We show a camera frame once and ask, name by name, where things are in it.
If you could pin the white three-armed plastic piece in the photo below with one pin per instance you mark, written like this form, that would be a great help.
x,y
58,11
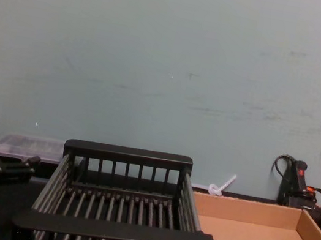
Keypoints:
x,y
215,190

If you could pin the black rack with steel bars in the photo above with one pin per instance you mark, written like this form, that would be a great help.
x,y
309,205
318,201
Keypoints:
x,y
116,230

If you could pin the clear plastic case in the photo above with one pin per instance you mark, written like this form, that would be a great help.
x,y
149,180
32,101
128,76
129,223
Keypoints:
x,y
28,148

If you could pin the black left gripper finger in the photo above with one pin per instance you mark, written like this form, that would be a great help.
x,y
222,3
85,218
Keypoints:
x,y
16,167

